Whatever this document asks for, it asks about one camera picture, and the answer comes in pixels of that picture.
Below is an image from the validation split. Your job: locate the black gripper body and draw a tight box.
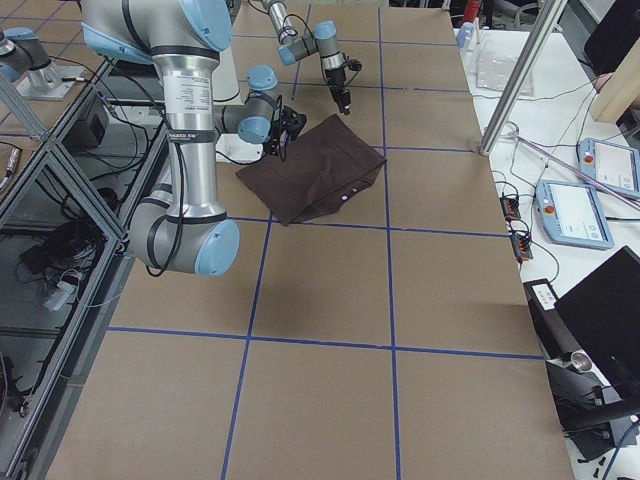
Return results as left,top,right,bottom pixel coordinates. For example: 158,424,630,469
272,105,307,145
323,58,362,98

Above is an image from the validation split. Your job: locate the dark brown t-shirt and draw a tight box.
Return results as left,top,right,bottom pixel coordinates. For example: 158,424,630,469
236,115,386,226

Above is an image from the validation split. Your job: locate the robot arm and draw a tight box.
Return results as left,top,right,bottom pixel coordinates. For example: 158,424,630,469
261,1,362,115
82,1,306,277

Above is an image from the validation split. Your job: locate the clear plastic bag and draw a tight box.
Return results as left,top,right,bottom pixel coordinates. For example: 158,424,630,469
476,50,518,91

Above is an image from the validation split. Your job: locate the black box on shelf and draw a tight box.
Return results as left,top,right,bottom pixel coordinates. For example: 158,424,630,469
62,97,109,149

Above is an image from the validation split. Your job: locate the far orange connector block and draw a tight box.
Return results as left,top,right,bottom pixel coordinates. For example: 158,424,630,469
499,195,521,221

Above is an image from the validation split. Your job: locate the orange connector block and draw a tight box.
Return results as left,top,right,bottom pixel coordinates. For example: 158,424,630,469
499,195,521,221
510,230,533,263

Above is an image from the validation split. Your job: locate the near orange connector block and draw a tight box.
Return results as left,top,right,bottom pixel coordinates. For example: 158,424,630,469
510,230,533,263

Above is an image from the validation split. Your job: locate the near blue teach pendant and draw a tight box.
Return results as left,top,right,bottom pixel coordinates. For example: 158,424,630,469
535,180,614,250

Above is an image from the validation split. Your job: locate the blue teach pendant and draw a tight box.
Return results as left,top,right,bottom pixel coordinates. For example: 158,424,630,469
578,138,639,199
535,180,614,250

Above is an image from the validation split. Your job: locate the wooden board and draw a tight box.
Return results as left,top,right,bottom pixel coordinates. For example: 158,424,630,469
594,0,640,124

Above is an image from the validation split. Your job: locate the far blue teach pendant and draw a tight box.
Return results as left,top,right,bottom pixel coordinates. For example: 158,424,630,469
578,138,639,199

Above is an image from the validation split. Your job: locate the thin metal rod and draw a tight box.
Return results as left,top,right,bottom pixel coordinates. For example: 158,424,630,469
510,133,639,201

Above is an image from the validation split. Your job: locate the black monitor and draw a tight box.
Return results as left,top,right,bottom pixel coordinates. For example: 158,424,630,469
555,246,639,398

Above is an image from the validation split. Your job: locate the black stand with metal cup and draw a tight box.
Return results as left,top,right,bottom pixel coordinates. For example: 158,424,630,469
524,279,639,460

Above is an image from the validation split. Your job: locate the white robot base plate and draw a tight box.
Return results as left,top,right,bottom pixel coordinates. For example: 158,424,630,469
216,134,263,164

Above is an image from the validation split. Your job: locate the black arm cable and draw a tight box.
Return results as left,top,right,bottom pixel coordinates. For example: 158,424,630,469
142,209,184,277
277,12,314,41

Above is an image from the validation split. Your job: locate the metal frame side table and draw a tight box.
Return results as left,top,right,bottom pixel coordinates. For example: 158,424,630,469
1,61,167,479

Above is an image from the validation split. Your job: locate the aluminium frame post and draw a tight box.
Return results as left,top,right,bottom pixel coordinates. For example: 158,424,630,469
478,0,568,156

